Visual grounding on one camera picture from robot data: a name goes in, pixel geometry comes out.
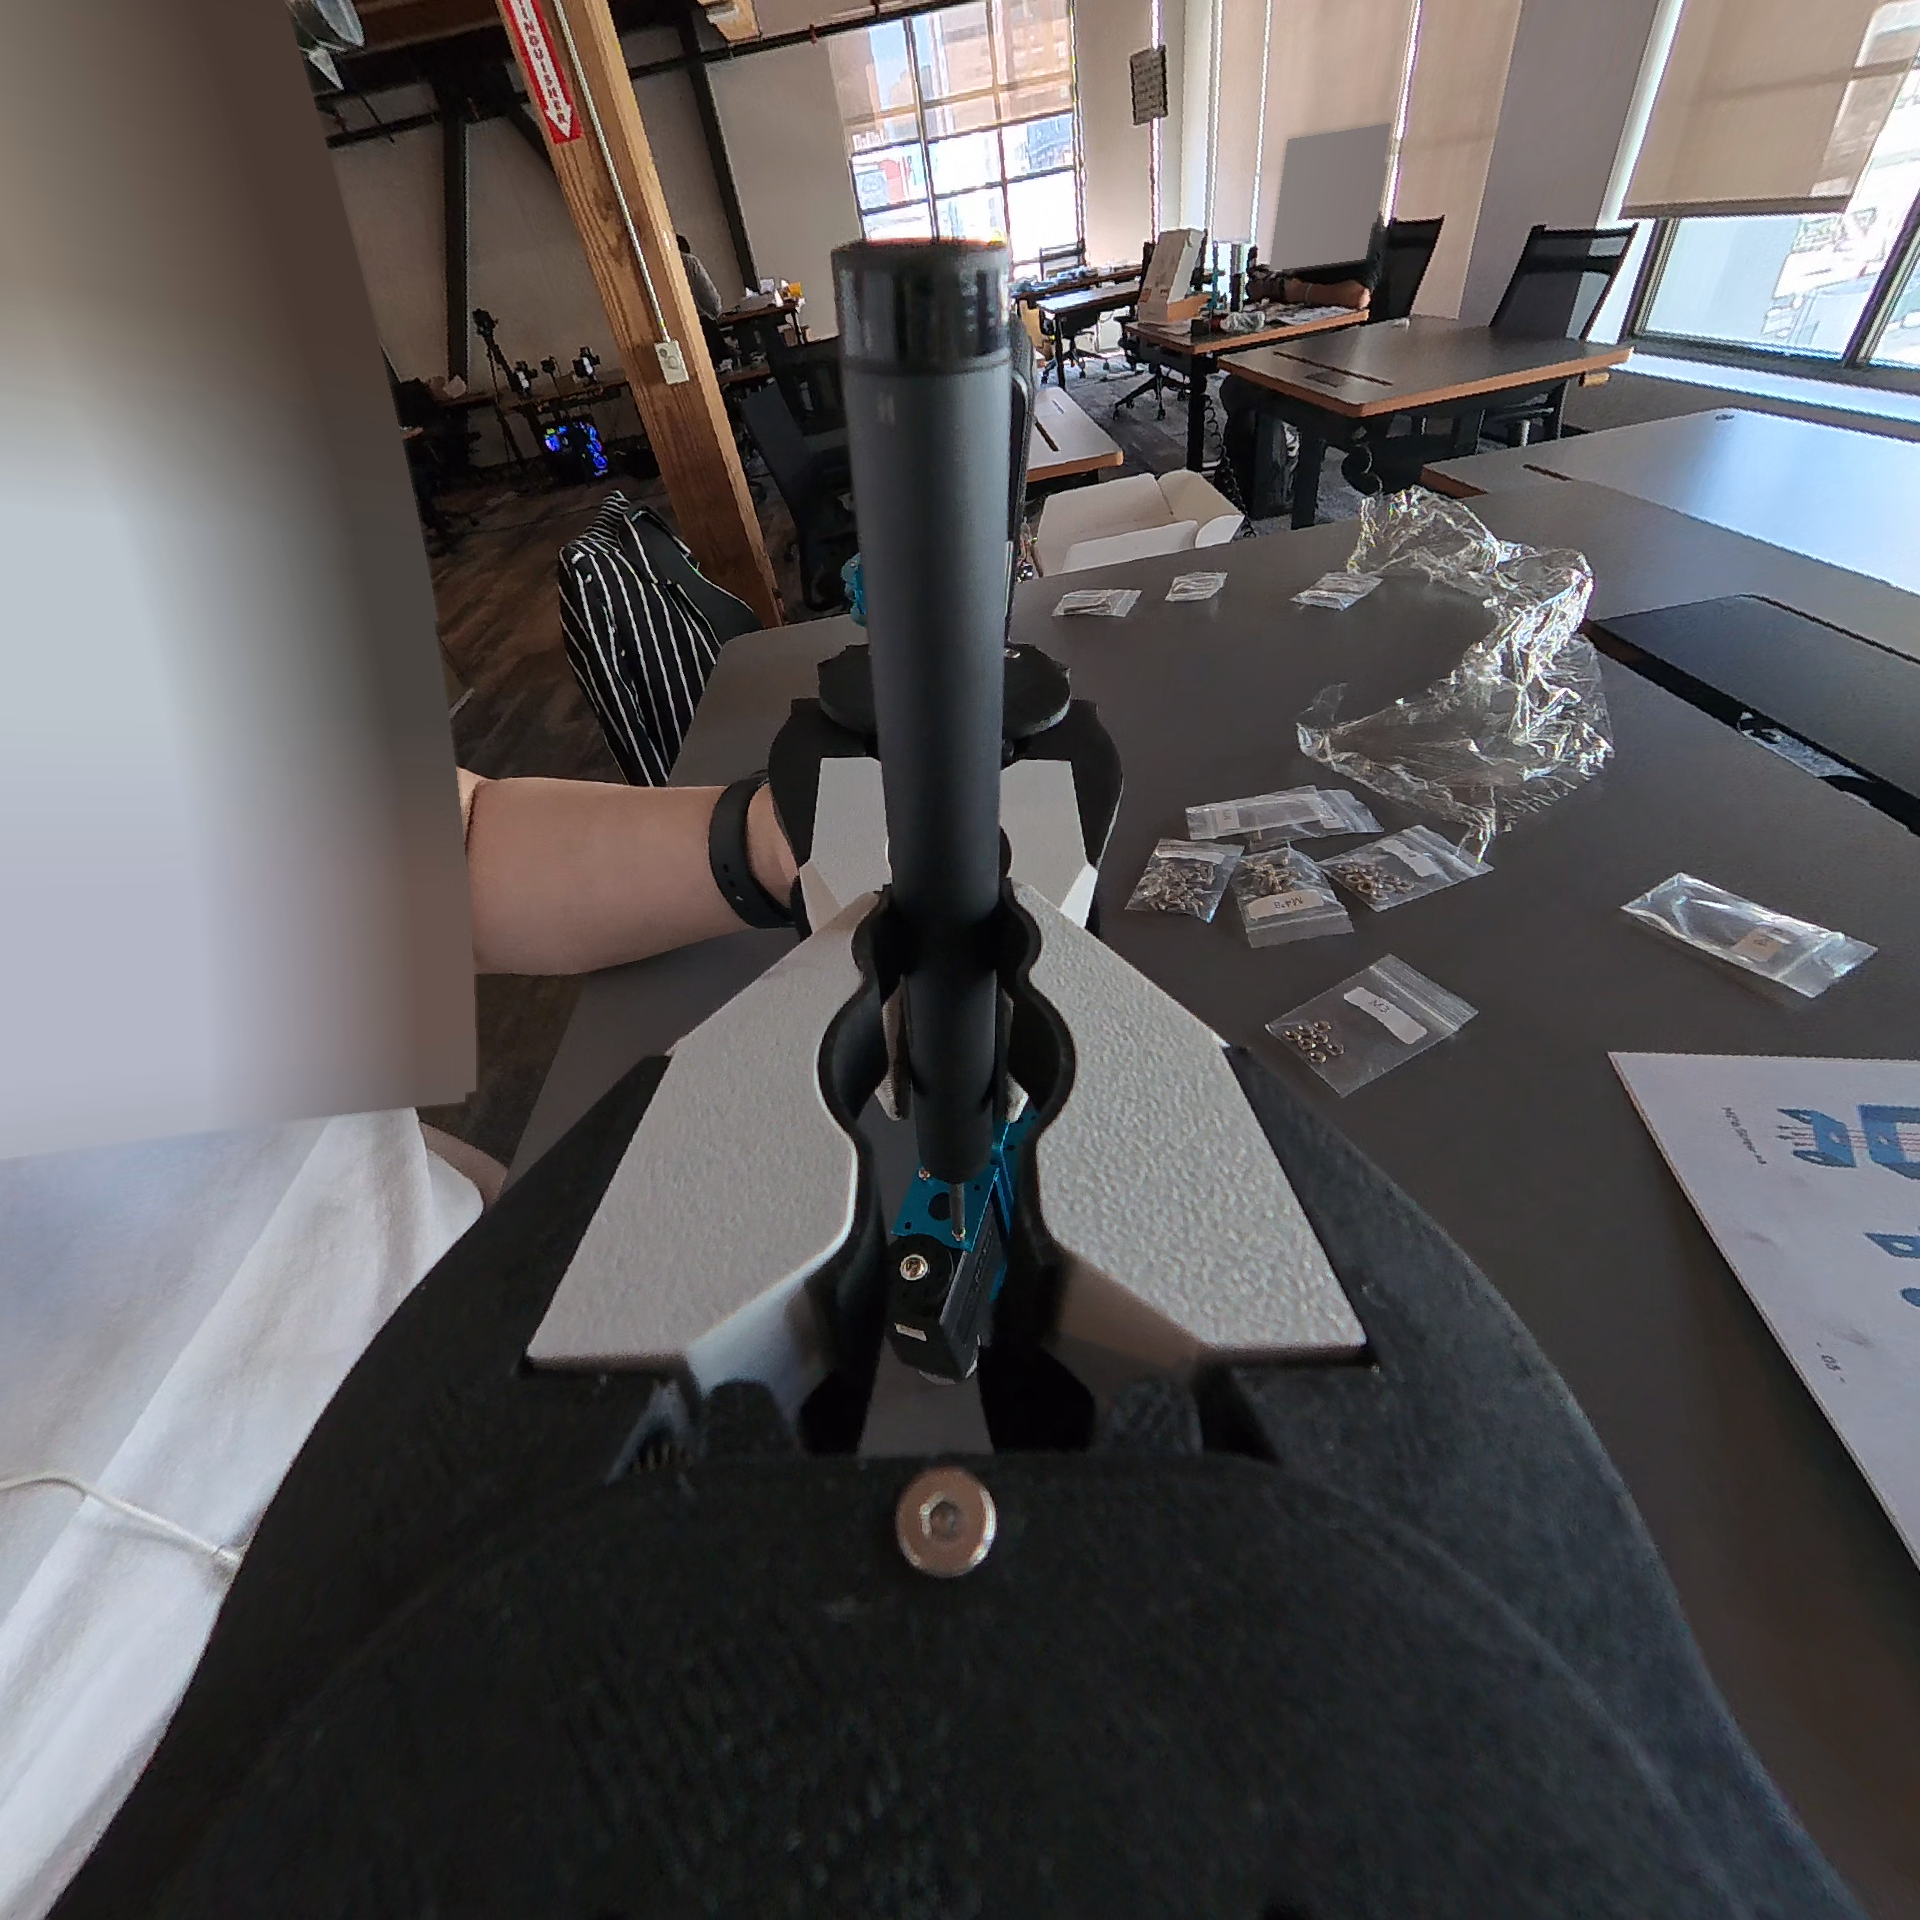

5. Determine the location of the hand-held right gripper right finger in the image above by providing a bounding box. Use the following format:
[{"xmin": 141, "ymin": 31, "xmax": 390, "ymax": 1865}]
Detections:
[{"xmin": 1003, "ymin": 880, "xmax": 1370, "ymax": 1364}]

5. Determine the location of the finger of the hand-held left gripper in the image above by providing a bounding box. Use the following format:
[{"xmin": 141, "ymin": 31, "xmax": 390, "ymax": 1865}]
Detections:
[
  {"xmin": 1000, "ymin": 754, "xmax": 1107, "ymax": 934},
  {"xmin": 792, "ymin": 754, "xmax": 902, "ymax": 941}
]

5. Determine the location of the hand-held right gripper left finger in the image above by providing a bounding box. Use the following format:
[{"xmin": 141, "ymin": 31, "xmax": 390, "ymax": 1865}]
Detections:
[{"xmin": 525, "ymin": 883, "xmax": 906, "ymax": 1374}]

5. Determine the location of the black electric screwdriver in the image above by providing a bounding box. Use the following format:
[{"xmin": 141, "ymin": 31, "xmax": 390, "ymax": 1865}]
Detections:
[{"xmin": 828, "ymin": 239, "xmax": 1043, "ymax": 1188}]

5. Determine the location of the blue bracket with black servo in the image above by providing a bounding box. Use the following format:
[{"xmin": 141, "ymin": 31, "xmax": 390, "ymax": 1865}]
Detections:
[{"xmin": 883, "ymin": 1080, "xmax": 1043, "ymax": 1385}]

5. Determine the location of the person's left forearm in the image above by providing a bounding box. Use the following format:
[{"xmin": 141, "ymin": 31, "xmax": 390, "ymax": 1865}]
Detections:
[{"xmin": 456, "ymin": 764, "xmax": 800, "ymax": 980}]

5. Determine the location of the dark desk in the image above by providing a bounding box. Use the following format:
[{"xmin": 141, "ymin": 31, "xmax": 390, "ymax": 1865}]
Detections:
[{"xmin": 517, "ymin": 517, "xmax": 1920, "ymax": 1920}]

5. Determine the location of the wood edged office desk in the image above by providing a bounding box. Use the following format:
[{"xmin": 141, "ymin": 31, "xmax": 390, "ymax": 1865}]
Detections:
[{"xmin": 1219, "ymin": 317, "xmax": 1634, "ymax": 520}]

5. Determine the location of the black neighbouring desk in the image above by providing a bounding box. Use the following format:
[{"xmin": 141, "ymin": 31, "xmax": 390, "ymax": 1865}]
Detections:
[{"xmin": 1586, "ymin": 591, "xmax": 1920, "ymax": 823}]

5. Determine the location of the black wrist band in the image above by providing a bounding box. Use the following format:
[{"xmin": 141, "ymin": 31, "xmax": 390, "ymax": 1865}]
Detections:
[{"xmin": 704, "ymin": 769, "xmax": 800, "ymax": 934}]

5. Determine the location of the clear bag with white label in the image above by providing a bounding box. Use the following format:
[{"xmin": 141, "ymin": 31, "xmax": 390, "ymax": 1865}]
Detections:
[{"xmin": 1182, "ymin": 788, "xmax": 1384, "ymax": 845}]

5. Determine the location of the clear bag of metal nuts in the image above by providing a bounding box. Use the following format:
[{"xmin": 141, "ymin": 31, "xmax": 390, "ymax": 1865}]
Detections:
[{"xmin": 1263, "ymin": 952, "xmax": 1483, "ymax": 1099}]

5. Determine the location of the white box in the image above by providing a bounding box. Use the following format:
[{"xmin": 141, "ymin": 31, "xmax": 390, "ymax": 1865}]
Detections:
[{"xmin": 1033, "ymin": 466, "xmax": 1251, "ymax": 580}]

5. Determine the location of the black white striped garment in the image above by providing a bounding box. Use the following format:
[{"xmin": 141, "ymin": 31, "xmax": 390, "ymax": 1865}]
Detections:
[{"xmin": 555, "ymin": 494, "xmax": 762, "ymax": 789}]

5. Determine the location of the crumpled clear plastic wrap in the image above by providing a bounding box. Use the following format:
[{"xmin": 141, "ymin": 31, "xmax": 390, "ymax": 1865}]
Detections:
[{"xmin": 1295, "ymin": 485, "xmax": 1616, "ymax": 859}]

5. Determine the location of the person's white shirt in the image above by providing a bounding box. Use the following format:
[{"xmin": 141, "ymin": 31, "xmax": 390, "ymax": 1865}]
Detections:
[{"xmin": 0, "ymin": 1108, "xmax": 490, "ymax": 1920}]

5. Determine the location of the black mesh office chair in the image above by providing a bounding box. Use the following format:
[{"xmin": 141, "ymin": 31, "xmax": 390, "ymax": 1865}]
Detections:
[
  {"xmin": 1483, "ymin": 220, "xmax": 1639, "ymax": 450},
  {"xmin": 1362, "ymin": 214, "xmax": 1446, "ymax": 326}
]

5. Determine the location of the printed instruction manual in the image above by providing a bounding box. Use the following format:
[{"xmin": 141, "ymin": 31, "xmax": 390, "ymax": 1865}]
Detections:
[{"xmin": 1610, "ymin": 1050, "xmax": 1920, "ymax": 1571}]

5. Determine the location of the clear bag with dark part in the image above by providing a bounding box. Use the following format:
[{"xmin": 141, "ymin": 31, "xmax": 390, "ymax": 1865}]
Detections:
[{"xmin": 1619, "ymin": 870, "xmax": 1880, "ymax": 1002}]

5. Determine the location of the white board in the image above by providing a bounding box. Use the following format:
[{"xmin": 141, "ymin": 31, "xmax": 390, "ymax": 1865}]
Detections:
[{"xmin": 1275, "ymin": 127, "xmax": 1400, "ymax": 275}]

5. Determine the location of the red warning sign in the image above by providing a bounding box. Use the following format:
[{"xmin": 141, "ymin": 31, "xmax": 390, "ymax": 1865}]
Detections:
[{"xmin": 501, "ymin": 0, "xmax": 580, "ymax": 148}]

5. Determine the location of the beige window blind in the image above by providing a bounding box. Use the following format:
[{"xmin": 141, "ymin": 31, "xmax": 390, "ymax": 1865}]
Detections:
[{"xmin": 1616, "ymin": 0, "xmax": 1920, "ymax": 220}]

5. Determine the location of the wooden post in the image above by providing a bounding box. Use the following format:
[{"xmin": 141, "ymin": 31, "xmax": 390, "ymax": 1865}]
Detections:
[{"xmin": 501, "ymin": 0, "xmax": 783, "ymax": 630}]

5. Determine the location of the black camera tripod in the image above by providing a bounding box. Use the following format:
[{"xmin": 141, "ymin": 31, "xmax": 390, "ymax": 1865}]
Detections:
[{"xmin": 467, "ymin": 305, "xmax": 523, "ymax": 460}]

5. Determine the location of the white cord with bead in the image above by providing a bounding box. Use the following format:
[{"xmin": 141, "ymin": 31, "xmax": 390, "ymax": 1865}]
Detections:
[{"xmin": 0, "ymin": 1473, "xmax": 248, "ymax": 1573}]

